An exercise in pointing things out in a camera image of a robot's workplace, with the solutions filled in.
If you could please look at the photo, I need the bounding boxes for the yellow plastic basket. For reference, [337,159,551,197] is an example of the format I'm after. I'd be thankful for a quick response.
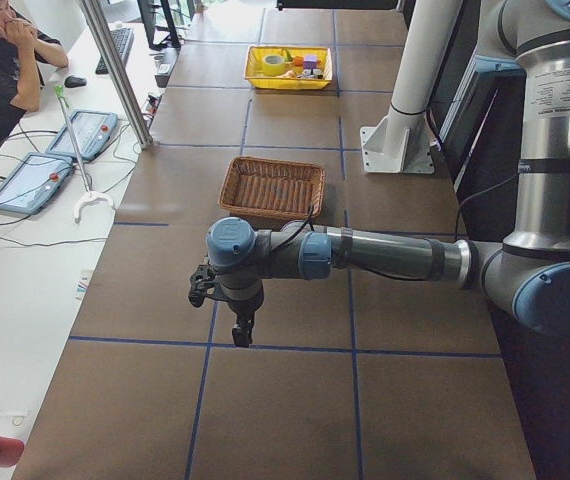
[244,45,333,90]

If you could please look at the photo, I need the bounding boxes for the purple foam block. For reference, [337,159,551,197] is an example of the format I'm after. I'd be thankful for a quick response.
[303,54,318,70]

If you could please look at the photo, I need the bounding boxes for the yellow tape roll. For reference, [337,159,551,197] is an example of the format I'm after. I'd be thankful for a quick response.
[261,54,288,77]

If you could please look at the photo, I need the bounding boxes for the black keyboard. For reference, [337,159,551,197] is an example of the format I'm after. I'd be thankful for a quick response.
[95,27,135,76]

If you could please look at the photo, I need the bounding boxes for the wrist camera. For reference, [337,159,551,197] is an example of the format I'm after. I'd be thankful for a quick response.
[188,264,221,308]

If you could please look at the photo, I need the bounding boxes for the white reach grabber tool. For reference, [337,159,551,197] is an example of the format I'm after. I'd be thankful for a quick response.
[54,85,115,224]

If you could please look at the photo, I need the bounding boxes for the teach pendant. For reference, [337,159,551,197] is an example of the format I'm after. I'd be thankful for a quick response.
[0,152,74,215]
[46,110,118,162]

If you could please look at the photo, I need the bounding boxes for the aluminium frame post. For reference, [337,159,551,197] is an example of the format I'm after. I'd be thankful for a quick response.
[78,0,153,150]

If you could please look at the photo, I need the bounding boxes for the black computer mouse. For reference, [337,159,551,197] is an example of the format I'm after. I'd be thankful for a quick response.
[64,75,87,89]

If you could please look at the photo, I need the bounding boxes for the brown wicker basket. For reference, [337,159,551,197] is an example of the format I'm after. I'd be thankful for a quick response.
[219,156,325,220]

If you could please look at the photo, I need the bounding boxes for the toy carrot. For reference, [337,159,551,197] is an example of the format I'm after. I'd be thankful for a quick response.
[282,49,304,67]

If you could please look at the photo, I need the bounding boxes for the toy panda figure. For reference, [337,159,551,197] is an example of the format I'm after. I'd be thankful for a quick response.
[298,69,316,79]

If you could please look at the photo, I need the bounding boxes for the far teach pendant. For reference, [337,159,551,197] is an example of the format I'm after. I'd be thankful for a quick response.
[46,110,118,162]

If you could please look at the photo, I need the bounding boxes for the seated person in black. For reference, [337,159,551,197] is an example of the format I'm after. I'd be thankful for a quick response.
[0,1,69,146]

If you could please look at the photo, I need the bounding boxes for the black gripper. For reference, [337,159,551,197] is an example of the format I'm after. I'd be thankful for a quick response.
[222,282,264,348]

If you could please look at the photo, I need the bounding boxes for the near teach pendant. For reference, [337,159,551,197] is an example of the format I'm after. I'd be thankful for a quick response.
[0,152,74,215]

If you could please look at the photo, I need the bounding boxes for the black monitor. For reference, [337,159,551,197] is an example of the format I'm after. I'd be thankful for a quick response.
[137,0,181,51]

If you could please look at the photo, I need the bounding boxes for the toy croissant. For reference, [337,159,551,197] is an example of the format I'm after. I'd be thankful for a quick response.
[282,70,299,79]

